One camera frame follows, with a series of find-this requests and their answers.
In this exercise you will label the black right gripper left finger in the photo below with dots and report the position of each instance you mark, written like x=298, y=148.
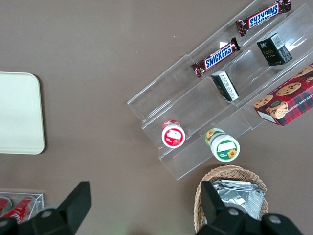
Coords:
x=71, y=210

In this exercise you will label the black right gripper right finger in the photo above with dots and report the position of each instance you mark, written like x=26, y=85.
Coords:
x=217, y=215

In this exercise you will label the light tan wicker basket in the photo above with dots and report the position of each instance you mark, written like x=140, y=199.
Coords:
x=232, y=172

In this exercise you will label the beige rectangular serving tray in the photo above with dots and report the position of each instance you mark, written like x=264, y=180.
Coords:
x=19, y=112

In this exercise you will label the silver foil packets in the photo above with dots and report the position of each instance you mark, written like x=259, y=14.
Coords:
x=244, y=198

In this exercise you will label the clear acrylic bottle rack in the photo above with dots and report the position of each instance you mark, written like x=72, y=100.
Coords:
x=36, y=203

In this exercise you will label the green lidded snack cup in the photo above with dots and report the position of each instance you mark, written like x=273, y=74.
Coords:
x=225, y=147

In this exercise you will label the red lidded snack cup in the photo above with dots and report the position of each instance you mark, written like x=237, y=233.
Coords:
x=173, y=135

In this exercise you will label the clear acrylic stepped display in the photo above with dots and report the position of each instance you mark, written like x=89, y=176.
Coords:
x=185, y=105

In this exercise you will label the small black carton box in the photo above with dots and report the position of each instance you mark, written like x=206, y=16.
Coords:
x=225, y=86
x=274, y=50

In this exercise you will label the red tartan cookie box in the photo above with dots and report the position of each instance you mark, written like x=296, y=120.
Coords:
x=288, y=98

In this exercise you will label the Snickers chocolate bar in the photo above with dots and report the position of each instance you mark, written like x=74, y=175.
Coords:
x=264, y=17
x=216, y=57

